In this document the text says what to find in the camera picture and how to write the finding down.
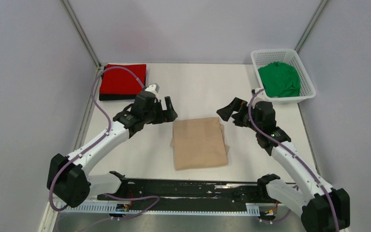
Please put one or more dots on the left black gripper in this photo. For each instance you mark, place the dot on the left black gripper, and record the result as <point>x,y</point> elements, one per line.
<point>167,115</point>

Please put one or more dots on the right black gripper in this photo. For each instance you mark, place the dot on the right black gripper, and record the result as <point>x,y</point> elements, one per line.
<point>236,105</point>

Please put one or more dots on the beige t shirt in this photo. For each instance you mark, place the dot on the beige t shirt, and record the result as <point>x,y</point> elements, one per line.
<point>199,143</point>

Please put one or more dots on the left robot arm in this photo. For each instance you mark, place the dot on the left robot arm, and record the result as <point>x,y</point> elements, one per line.
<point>69,176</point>

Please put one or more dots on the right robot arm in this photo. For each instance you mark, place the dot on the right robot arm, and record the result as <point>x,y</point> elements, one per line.
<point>320,206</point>

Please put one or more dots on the green t shirt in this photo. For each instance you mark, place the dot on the green t shirt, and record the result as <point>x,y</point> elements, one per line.
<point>280,80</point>

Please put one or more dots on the white plastic basket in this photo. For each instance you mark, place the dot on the white plastic basket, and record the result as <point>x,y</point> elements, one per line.
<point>263,57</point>

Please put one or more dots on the folded red t shirt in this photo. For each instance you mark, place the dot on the folded red t shirt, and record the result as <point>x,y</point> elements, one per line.
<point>123,79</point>

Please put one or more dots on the folded black t shirt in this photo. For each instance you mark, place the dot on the folded black t shirt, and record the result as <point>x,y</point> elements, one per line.
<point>115,97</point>

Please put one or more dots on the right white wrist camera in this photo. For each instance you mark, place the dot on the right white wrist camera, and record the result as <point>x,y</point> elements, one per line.
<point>257,91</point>

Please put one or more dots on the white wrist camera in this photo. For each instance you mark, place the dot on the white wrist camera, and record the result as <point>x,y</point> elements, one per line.
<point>257,91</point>
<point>153,88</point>

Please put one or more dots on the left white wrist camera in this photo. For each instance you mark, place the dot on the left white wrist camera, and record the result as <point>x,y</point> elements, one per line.
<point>153,88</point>

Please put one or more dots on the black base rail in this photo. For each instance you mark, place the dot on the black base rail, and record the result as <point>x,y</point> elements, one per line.
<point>192,194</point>

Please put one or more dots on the white slotted cable duct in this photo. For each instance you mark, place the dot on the white slotted cable duct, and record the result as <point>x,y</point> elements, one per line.
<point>115,208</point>

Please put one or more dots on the right aluminium frame post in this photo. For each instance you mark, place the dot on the right aluminium frame post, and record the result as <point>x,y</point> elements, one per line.
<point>311,24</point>

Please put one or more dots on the aluminium frame post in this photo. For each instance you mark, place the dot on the aluminium frame post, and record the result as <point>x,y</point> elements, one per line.
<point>311,24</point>
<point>80,31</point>

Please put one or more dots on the left aluminium frame post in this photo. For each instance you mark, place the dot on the left aluminium frame post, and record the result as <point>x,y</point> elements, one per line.
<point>80,31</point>

